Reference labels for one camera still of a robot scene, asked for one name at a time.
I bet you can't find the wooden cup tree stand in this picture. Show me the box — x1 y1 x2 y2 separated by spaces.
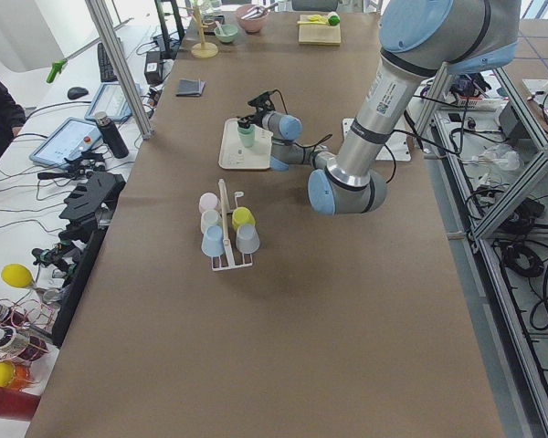
189 1 218 59

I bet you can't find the grey cup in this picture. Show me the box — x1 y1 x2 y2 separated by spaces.
236 224 260 255

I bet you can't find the pink bowl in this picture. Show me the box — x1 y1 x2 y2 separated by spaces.
235 5 269 34

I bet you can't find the white wire cup rack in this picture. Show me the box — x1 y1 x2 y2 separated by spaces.
209 190 255 273

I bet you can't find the red cylinder container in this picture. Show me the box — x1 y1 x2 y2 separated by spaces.
0 387 41 421

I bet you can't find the black keyboard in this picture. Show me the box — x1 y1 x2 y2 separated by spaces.
97 42 117 83

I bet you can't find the wooden rack handle rod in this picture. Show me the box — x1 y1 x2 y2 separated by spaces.
218 179 231 249

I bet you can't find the black box with label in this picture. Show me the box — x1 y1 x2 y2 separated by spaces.
144 51 163 86

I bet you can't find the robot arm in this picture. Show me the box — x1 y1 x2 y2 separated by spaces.
237 1 521 215

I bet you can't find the black computer mouse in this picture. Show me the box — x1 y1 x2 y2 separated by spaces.
67 87 90 100

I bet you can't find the steel ice scoop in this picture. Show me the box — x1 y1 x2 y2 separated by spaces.
241 2 279 19

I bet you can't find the aluminium frame post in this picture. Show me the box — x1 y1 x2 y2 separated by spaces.
85 0 153 140

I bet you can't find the cream rabbit tray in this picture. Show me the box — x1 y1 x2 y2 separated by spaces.
218 118 273 170

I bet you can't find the yellow cup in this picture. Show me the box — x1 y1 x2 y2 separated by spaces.
231 206 256 231

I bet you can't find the green cup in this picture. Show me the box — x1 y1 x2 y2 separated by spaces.
237 125 255 148

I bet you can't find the pink cup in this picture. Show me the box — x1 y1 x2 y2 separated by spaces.
198 192 220 214

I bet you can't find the grey folded cloth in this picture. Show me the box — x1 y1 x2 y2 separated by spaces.
175 78 206 97

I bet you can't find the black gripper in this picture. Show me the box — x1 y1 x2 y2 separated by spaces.
237 91 274 129

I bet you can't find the cream cup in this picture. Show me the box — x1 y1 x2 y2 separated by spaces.
200 209 222 234

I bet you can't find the wooden cutting board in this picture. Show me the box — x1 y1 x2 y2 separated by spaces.
297 24 342 46

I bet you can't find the black water bottle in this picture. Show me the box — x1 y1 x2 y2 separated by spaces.
94 111 129 159

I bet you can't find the blue teach pendant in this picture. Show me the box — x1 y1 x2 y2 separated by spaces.
84 82 132 122
29 118 101 168

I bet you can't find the blue cup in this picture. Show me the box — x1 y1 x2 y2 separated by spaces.
201 225 225 257

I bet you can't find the green bowl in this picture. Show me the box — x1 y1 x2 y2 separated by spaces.
214 24 238 44

